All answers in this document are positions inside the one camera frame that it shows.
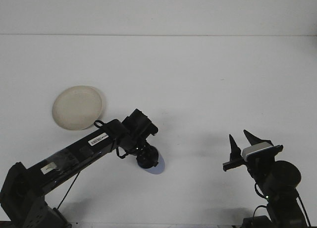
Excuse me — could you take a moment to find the pale blue cup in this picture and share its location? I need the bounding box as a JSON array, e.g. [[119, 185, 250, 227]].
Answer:
[[144, 150, 166, 176]]

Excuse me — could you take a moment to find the pale round plate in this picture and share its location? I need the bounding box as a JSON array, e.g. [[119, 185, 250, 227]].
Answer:
[[52, 85, 104, 131]]

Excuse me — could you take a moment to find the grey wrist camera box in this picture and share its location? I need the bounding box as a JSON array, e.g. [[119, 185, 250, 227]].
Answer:
[[242, 141, 274, 162]]

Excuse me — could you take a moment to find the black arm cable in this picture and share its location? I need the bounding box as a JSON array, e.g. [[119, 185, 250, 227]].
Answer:
[[57, 171, 81, 210], [252, 183, 311, 226]]

